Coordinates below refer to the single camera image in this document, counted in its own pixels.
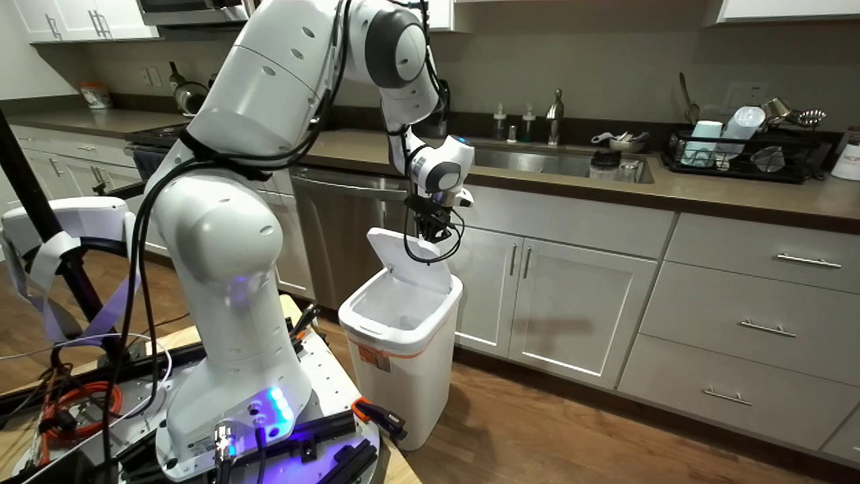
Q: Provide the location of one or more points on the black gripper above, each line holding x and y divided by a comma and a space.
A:
435, 223

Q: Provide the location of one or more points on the white trash can lid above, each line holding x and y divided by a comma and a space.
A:
409, 259

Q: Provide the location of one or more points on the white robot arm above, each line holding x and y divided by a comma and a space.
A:
225, 241

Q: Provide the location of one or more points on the robot base platform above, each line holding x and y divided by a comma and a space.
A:
271, 403

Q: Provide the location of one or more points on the white trash can body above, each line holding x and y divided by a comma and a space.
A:
401, 344

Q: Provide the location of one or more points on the stainless steel sink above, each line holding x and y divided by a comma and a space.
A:
576, 163

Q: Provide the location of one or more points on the stainless steel dishwasher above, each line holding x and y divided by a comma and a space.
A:
338, 211

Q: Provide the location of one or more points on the chrome faucet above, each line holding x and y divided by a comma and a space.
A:
554, 118

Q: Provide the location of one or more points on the grey cabinet door pair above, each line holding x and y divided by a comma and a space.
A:
547, 305

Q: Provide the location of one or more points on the black kettle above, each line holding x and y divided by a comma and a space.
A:
189, 94

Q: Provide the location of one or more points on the grey drawer stack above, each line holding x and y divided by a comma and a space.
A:
757, 327

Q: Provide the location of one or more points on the black dish rack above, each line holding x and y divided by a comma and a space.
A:
776, 153

